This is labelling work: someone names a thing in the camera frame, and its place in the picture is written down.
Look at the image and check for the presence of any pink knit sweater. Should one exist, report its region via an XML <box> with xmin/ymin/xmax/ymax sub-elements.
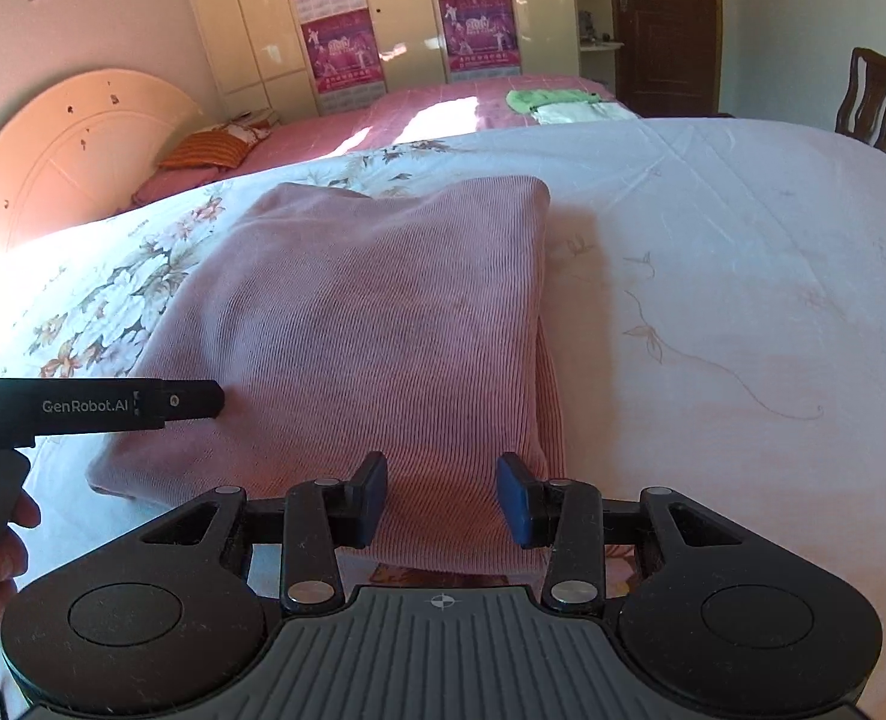
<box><xmin>86</xmin><ymin>176</ymin><xmax>565</xmax><ymax>575</ymax></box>

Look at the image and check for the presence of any person left hand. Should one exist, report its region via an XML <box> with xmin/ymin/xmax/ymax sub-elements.
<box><xmin>0</xmin><ymin>491</ymin><xmax>41</xmax><ymax>621</ymax></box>

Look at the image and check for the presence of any floral white bed sheet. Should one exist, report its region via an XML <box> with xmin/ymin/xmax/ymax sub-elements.
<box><xmin>0</xmin><ymin>119</ymin><xmax>886</xmax><ymax>718</ymax></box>

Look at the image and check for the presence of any peach wooden headboard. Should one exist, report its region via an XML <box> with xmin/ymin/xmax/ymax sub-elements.
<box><xmin>0</xmin><ymin>68</ymin><xmax>210</xmax><ymax>247</ymax></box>

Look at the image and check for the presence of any striped orange pillow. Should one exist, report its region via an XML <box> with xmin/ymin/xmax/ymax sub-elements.
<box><xmin>158</xmin><ymin>130</ymin><xmax>254</xmax><ymax>169</ymax></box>

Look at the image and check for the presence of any pale folded cloth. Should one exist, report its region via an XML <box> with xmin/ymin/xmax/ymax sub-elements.
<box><xmin>532</xmin><ymin>101</ymin><xmax>637</xmax><ymax>125</ymax></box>

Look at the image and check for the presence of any pink checkered bedspread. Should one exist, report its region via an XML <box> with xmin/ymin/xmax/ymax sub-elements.
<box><xmin>129</xmin><ymin>75</ymin><xmax>617</xmax><ymax>208</ymax></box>

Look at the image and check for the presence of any green folded cloth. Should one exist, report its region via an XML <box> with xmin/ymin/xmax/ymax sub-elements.
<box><xmin>505</xmin><ymin>89</ymin><xmax>601</xmax><ymax>115</ymax></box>

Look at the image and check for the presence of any lower left magenta poster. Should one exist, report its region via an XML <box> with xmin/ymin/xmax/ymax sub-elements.
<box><xmin>301</xmin><ymin>8</ymin><xmax>386</xmax><ymax>94</ymax></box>

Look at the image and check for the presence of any cream wardrobe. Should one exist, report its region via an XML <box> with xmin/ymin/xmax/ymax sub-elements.
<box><xmin>191</xmin><ymin>0</ymin><xmax>580</xmax><ymax>121</ymax></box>

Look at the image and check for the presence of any lower right magenta poster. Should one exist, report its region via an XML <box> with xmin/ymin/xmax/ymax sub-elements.
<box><xmin>438</xmin><ymin>0</ymin><xmax>521</xmax><ymax>82</ymax></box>

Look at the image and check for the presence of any dark wooden door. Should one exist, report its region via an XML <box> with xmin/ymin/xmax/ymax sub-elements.
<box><xmin>612</xmin><ymin>0</ymin><xmax>723</xmax><ymax>117</ymax></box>

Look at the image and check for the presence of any dark wooden chair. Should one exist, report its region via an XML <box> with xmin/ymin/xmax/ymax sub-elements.
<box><xmin>834</xmin><ymin>47</ymin><xmax>886</xmax><ymax>153</ymax></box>

